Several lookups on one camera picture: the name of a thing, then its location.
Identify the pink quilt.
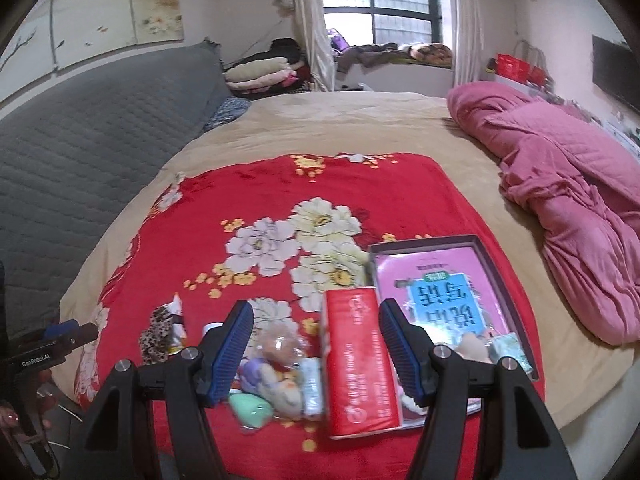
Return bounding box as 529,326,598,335
446,81,640,346

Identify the small white tissue pack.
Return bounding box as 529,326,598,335
299,357,326,418

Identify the clothes pile on windowsill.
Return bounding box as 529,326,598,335
327,30,453,68

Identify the red floral blanket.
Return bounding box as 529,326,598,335
74,152,543,480

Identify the orange makeup sponge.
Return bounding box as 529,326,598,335
257,322,308,371

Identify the small white sachet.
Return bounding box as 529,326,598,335
167,296,187,356

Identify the black television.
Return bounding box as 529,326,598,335
592,35,640,108

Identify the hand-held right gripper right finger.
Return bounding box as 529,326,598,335
377,298,571,480

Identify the blue patterned pillow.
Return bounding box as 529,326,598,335
202,97,252,133

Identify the beige plush bear purple dress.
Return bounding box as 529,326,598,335
239,355,303,421

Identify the red tissue pack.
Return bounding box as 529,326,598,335
320,286,406,440

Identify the white curtain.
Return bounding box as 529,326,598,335
452,0,483,86
270,0,336,92

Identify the leopard print scrunchie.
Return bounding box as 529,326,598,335
138,305,176,365

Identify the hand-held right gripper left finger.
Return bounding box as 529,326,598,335
75,300,256,480

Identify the grey quilted headboard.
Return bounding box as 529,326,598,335
0,39,231,356

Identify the green makeup sponge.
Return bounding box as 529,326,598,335
229,392,275,428

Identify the beige bed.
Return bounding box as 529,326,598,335
59,91,636,431

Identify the wall painting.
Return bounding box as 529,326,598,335
0,0,186,106

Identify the green tissue pack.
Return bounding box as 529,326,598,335
487,332,533,373

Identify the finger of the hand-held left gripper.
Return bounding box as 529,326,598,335
55,323,99,350
42,319,80,339

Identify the stack of folded clothes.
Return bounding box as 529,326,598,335
222,37,313,95

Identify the grey box with pink book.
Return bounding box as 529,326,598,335
369,234,542,431

